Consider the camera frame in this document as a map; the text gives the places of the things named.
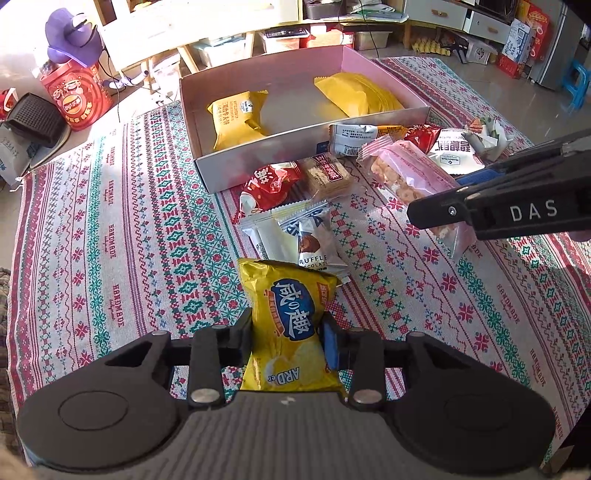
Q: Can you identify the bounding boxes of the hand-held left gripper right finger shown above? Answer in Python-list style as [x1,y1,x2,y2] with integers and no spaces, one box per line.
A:
[322,313,467,409]

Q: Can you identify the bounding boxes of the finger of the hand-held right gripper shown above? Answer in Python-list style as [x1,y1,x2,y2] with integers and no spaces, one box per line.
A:
[455,130,591,188]
[407,185,481,230]

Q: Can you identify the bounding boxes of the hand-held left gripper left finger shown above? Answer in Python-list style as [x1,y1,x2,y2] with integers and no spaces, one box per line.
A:
[107,310,254,409]

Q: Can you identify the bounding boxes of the white walnut snack packet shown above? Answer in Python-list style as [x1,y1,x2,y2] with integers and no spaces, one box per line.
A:
[464,115,509,162]

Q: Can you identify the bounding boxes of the pink clear snack packet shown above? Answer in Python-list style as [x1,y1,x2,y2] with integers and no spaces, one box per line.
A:
[356,138,476,259]

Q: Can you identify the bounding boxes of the yellow potato chips packet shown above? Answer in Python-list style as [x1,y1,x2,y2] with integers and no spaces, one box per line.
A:
[237,258,345,393]

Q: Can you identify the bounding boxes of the white packet dark print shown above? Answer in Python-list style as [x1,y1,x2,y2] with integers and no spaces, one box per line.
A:
[429,128,486,175]

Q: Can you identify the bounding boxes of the small red snack packet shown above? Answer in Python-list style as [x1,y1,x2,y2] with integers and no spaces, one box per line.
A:
[406,124,444,153]

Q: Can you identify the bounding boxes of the yellow snack packet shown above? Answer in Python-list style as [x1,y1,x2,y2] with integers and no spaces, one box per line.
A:
[206,90,269,151]
[314,71,404,121]

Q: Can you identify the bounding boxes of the pink cardboard box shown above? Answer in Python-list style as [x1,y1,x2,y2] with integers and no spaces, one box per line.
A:
[179,45,432,195]

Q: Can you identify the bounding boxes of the blue plastic stool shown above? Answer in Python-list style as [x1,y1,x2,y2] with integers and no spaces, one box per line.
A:
[561,60,591,112]

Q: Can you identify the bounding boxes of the white chocolate truffle packet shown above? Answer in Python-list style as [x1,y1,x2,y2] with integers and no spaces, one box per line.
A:
[277,217,349,283]

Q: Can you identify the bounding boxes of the plain white snack packet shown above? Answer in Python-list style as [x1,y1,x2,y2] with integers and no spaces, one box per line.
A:
[240,210,289,261]

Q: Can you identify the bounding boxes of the white blue snack packet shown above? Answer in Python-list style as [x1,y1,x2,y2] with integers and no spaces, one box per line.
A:
[329,124,384,158]
[272,199,331,241]

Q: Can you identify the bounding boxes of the clear cracker packet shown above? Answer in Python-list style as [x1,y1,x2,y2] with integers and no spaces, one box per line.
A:
[300,154,356,201]

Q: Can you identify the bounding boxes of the silver refrigerator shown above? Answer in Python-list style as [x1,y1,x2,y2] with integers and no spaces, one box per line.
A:
[531,4,588,90]

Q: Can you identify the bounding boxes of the white blue carton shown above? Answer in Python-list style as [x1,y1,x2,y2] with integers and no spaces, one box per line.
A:
[505,18,532,63]

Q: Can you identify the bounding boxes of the red carton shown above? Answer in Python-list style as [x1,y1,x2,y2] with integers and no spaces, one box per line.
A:
[496,0,551,79]

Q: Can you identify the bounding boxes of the patterned woven cloth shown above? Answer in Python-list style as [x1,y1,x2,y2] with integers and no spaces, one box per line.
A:
[9,55,591,462]

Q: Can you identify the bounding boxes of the row of yellow toys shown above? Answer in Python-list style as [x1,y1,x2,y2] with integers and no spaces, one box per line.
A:
[411,39,451,57]

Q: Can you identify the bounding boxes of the red white snack packet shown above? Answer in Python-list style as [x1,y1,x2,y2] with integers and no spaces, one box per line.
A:
[238,162,305,224]

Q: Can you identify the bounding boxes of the wooden sideboard white drawer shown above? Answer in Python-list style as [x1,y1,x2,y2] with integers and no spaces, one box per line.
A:
[402,0,513,47]

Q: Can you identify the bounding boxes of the clear storage bin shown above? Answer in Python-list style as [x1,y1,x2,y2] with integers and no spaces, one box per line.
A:
[353,30,393,51]

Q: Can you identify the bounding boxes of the clear bin black contents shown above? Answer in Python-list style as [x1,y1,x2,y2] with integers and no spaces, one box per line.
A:
[259,28,310,54]

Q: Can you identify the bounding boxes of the clear bin blue lid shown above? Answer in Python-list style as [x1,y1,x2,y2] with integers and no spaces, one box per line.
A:
[191,39,247,70]

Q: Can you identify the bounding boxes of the clear storage container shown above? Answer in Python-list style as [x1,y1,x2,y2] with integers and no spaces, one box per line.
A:
[151,51,182,93]

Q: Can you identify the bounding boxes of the red printed bucket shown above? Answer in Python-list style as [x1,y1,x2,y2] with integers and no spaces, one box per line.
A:
[39,60,115,132]

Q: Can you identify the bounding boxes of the white paper bag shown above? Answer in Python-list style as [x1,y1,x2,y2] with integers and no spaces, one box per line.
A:
[0,124,40,185]

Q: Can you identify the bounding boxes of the black plastic basket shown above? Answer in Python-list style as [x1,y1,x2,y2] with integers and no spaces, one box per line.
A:
[4,92,65,148]

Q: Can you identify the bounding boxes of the wooden cabinet white drawers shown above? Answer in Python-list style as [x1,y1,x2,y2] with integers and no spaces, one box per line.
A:
[92,0,305,93]

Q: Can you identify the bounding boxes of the red shopping bag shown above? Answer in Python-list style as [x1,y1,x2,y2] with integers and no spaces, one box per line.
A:
[0,88,19,121]

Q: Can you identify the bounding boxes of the black cable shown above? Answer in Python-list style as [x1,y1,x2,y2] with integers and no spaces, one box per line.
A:
[95,28,155,123]

